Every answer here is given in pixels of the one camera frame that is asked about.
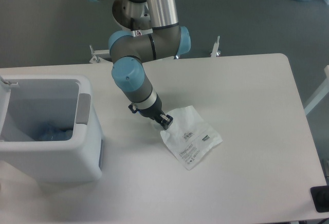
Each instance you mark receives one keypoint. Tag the crushed clear plastic bottle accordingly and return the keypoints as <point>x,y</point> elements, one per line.
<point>49,132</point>

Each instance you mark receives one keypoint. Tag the white trash can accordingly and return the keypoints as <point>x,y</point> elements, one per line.
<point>64,100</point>

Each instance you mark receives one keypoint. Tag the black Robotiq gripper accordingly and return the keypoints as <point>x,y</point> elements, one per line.
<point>152,108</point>

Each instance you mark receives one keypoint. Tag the white plastic packaging bag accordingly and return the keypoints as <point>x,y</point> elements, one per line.
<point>189,138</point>

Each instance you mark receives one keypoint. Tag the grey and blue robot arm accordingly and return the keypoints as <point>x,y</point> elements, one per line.
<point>128,53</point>

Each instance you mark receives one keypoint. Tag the black device at table edge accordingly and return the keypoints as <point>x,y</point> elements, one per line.
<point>320,198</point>

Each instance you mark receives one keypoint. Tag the white frame post right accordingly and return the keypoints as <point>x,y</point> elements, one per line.
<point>317,95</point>

